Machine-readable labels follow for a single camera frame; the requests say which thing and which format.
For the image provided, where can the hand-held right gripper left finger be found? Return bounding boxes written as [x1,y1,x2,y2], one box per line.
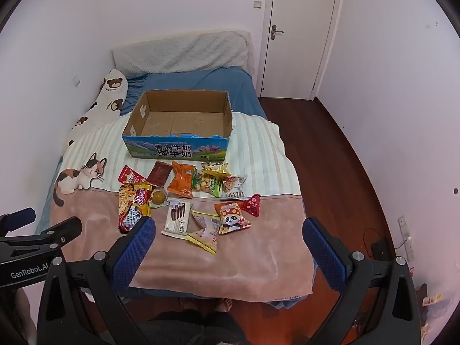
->
[37,216,157,345]

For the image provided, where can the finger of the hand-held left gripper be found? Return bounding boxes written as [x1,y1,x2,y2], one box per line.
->
[14,216,83,254]
[0,207,37,236]

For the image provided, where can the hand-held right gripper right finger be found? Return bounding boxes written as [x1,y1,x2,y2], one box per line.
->
[302,216,421,345]

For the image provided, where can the green snack packet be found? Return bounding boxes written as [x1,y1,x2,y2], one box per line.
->
[192,170,225,198]

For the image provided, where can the yellow panda snack packet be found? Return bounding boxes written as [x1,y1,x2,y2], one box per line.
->
[200,162,231,177]

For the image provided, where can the person's left forearm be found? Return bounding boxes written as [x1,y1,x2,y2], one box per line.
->
[11,289,38,338]

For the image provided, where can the large red yellow noodle packet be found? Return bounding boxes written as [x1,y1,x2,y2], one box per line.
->
[118,183,153,233]

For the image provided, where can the white chocolate stick packet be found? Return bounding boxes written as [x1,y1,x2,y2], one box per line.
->
[161,200,193,239]

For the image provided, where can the clear packet with brown egg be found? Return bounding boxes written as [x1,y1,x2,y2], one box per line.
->
[149,189,170,208]

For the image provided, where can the black charger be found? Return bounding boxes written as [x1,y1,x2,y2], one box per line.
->
[372,239,391,260]

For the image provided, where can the pink triangular snack packet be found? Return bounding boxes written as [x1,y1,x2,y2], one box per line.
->
[187,209,221,256]

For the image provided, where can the cat print striped blanket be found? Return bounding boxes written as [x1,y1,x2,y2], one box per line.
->
[48,113,317,302]

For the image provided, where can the small red snack packet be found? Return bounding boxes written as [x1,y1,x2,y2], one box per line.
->
[118,164,147,185]

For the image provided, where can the person's left foot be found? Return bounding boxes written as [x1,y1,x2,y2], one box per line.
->
[179,296,199,312]

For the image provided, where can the dark brown snack packet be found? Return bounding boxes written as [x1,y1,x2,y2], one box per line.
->
[147,161,173,187]

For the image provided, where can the plain orange snack packet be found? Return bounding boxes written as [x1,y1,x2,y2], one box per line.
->
[167,161,196,199]

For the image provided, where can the red triangular snack packet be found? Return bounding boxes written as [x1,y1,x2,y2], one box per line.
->
[240,193,262,218]

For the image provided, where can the orange panda snack packet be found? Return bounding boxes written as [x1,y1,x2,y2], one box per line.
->
[214,201,252,236]

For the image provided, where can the person's dark trousers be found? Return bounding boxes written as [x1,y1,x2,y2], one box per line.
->
[140,311,252,345]

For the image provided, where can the white cookie snack packet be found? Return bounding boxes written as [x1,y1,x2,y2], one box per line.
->
[221,175,248,199]

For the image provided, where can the bag of assorted packets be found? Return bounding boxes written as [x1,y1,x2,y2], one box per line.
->
[413,283,454,336]

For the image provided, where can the white bear print pillow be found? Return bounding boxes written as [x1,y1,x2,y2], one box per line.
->
[63,69,129,155]

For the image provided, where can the grey textured pillow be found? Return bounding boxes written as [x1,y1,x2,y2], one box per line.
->
[112,30,252,76]

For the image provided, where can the white door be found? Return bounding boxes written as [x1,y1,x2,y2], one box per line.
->
[259,0,342,101]

